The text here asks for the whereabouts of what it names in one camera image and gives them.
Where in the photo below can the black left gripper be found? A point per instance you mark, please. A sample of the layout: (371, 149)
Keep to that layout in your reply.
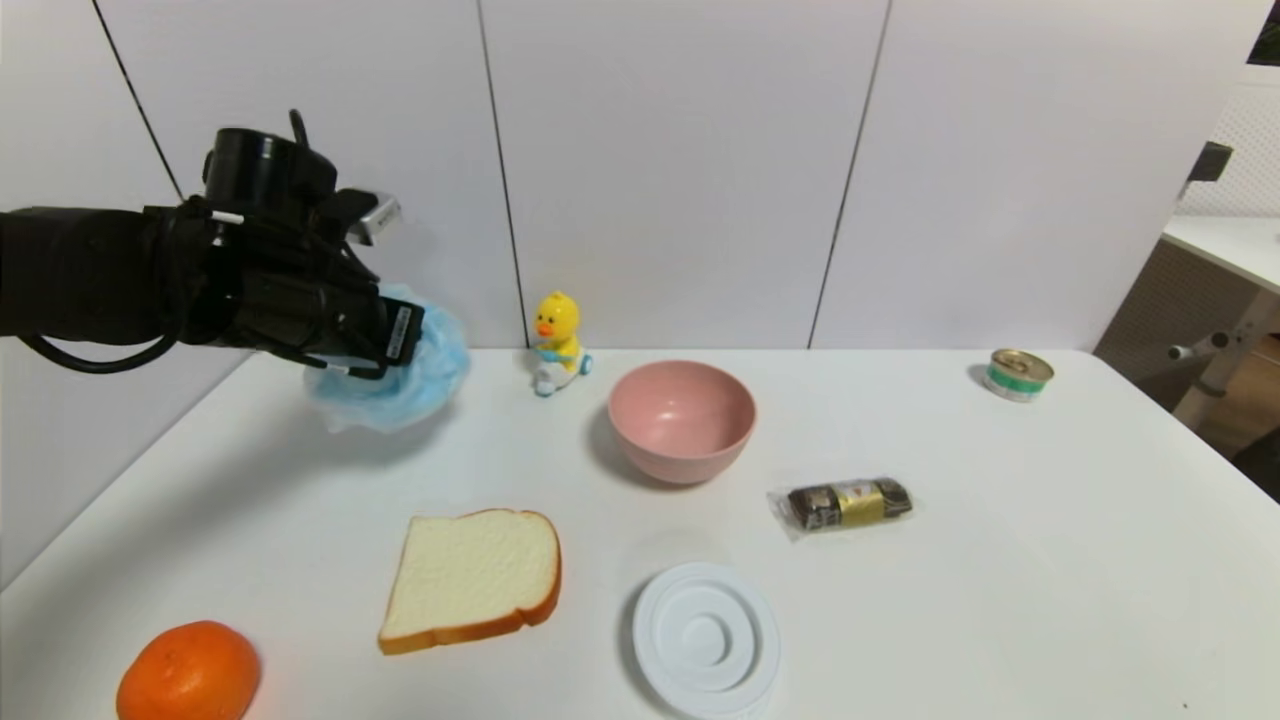
(401, 334)

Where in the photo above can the light blue cloth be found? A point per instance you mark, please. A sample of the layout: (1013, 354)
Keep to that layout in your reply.
(425, 385)

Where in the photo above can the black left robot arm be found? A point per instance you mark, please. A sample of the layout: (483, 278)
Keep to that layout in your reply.
(90, 270)

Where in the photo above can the pink bowl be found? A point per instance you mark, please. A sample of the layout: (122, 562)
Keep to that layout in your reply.
(680, 430)

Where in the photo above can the yellow duck toy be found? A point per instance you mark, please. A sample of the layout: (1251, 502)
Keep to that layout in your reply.
(557, 330)

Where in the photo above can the white bread slice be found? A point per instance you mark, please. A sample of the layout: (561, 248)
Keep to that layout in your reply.
(470, 575)

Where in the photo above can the orange fruit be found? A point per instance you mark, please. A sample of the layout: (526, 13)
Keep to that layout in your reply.
(190, 675)

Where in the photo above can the white round plastic lid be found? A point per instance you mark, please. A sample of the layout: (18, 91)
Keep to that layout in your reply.
(705, 640)

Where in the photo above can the wrapped chocolate snack bar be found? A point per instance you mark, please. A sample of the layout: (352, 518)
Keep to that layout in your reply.
(850, 503)

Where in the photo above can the green labelled tin can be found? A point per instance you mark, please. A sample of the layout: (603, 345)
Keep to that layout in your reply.
(1018, 376)

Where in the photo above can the brown perforated panel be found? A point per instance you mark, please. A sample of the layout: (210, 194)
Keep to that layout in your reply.
(1160, 310)

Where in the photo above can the small black box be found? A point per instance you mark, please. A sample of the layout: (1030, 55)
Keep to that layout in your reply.
(1211, 161)

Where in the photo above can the white pegboard panel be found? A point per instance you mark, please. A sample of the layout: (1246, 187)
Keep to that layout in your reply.
(1245, 150)

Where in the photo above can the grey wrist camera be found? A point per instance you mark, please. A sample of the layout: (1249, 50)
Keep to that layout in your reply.
(375, 217)

